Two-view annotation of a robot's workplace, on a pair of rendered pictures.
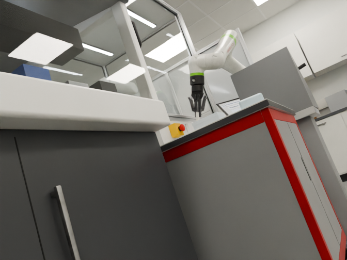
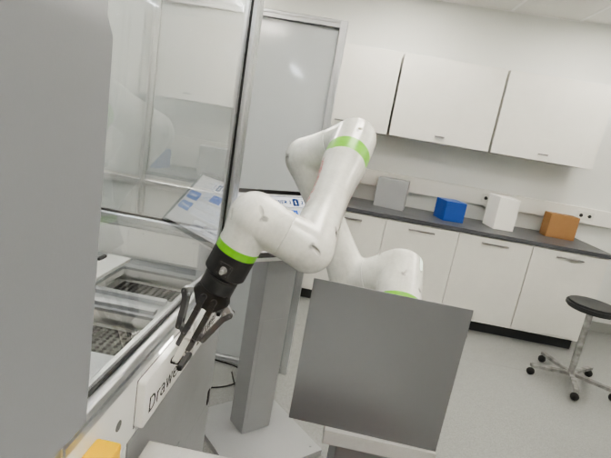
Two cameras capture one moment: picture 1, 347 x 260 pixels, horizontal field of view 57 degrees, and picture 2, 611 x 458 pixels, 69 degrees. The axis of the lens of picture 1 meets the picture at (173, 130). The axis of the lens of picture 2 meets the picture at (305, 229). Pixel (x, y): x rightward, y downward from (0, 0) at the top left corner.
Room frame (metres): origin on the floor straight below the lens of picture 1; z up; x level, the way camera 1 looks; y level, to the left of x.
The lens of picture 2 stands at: (1.05, -0.01, 1.48)
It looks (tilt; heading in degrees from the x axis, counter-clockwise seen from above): 12 degrees down; 336
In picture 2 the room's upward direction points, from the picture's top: 10 degrees clockwise
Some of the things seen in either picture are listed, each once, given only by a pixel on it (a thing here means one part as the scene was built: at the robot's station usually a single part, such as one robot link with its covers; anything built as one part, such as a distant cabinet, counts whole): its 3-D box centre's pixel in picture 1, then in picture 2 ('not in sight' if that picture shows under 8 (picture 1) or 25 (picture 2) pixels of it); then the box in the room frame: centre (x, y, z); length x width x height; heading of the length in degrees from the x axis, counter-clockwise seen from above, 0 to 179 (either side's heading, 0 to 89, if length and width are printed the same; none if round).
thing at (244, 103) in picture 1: (252, 104); not in sight; (1.27, -0.34, 0.78); 0.15 x 0.10 x 0.04; 166
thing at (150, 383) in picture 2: (199, 132); (166, 370); (2.03, -0.15, 0.87); 0.29 x 0.02 x 0.11; 153
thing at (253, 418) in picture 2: not in sight; (269, 340); (2.82, -0.71, 0.51); 0.50 x 0.45 x 1.02; 15
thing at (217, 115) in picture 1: (209, 123); not in sight; (1.37, -0.16, 0.79); 0.13 x 0.09 x 0.05; 63
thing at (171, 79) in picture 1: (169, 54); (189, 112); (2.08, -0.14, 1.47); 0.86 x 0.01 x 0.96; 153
